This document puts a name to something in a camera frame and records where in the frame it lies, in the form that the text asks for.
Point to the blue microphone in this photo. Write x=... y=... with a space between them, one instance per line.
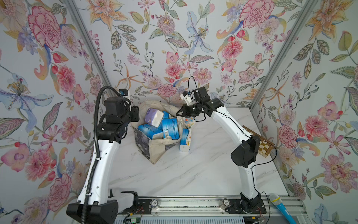
x=276 y=200

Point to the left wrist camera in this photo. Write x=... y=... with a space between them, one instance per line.
x=124 y=93

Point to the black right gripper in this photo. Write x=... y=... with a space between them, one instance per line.
x=185 y=108

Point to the wooden chess board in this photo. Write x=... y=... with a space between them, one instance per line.
x=265 y=147

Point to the colourful tissue pack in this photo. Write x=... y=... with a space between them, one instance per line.
x=189 y=123

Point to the blue barcode tissue pack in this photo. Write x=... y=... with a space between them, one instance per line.
x=170 y=128

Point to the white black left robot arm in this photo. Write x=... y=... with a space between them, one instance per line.
x=97 y=203

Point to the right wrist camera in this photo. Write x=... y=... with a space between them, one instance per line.
x=187 y=98

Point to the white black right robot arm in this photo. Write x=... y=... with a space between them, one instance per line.
x=247 y=145

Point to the metal base rail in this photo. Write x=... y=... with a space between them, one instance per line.
x=197 y=210

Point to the purple tissue pack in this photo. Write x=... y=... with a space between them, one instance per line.
x=153 y=117

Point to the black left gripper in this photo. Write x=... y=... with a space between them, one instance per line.
x=135 y=110

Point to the cream canvas tote bag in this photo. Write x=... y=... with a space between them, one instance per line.
x=154 y=149

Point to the blue white floral tissue pack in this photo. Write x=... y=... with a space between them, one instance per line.
x=151 y=132

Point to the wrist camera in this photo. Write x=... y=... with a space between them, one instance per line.
x=124 y=93
x=187 y=98

